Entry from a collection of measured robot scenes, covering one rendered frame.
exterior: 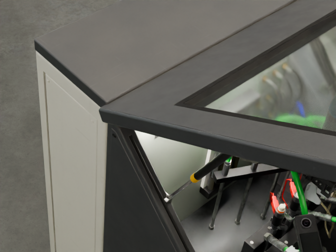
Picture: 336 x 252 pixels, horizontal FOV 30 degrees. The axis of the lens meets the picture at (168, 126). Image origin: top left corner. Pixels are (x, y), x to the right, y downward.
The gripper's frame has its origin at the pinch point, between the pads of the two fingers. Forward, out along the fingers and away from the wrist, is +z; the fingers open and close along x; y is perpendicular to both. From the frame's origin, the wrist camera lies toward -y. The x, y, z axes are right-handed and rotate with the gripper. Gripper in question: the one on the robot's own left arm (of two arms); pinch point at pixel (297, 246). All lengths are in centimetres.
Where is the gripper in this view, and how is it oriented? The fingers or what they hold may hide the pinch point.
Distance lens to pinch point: 153.7
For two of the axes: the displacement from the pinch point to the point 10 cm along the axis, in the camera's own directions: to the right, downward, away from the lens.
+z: 0.0, -0.2, 10.0
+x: 9.8, -1.8, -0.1
